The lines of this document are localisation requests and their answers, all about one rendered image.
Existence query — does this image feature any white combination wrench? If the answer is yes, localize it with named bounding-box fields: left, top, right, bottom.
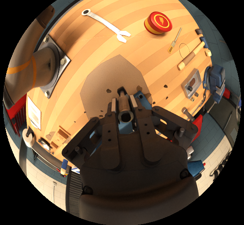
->
left=81, top=8, right=132, bottom=43

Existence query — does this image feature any dark grey side bench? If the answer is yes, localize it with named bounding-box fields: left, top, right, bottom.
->
left=207, top=95, right=241, bottom=149

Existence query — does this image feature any black ribbed hose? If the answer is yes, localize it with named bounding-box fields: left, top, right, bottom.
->
left=66, top=171, right=83, bottom=217

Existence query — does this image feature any white tape roll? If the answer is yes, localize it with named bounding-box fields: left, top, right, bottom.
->
left=22, top=127, right=36, bottom=148

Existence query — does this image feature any grey steel bolt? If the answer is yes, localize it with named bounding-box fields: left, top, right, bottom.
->
left=181, top=107, right=196, bottom=122

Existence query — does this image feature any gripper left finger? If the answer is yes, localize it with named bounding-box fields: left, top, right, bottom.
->
left=62, top=97, right=120, bottom=170

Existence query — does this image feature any thin black wire loop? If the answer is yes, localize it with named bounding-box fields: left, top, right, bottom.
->
left=178, top=43, right=190, bottom=59

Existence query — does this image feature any grey metal slotted plate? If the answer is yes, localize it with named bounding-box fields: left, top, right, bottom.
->
left=181, top=68, right=203, bottom=98

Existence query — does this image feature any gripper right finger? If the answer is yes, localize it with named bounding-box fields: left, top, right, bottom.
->
left=129, top=95, right=199, bottom=168

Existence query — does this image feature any blue bench vise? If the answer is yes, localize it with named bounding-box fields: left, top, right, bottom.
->
left=202, top=64, right=226, bottom=104

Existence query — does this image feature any grey square mounting plate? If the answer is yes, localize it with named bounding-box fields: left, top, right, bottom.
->
left=37, top=34, right=71, bottom=99

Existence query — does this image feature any red tool cabinet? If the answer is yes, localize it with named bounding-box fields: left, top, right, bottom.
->
left=4, top=93, right=28, bottom=137

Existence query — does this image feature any white paper sheet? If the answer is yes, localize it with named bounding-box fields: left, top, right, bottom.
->
left=27, top=96, right=42, bottom=130

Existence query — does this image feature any round chrome fitting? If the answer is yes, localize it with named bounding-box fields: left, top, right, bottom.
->
left=38, top=137, right=52, bottom=151

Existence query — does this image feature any small wooden rack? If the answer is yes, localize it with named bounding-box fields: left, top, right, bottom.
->
left=55, top=125, right=72, bottom=144

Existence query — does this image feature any blue box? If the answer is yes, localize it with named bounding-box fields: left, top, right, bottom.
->
left=187, top=159, right=206, bottom=178

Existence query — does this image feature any wooden handled mallet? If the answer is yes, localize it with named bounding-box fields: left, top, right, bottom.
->
left=177, top=28, right=212, bottom=71

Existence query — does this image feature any red and yellow stop button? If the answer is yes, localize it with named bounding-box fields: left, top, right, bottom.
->
left=144, top=11, right=173, bottom=36

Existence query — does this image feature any red box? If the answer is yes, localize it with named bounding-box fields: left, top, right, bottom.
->
left=192, top=114, right=204, bottom=133

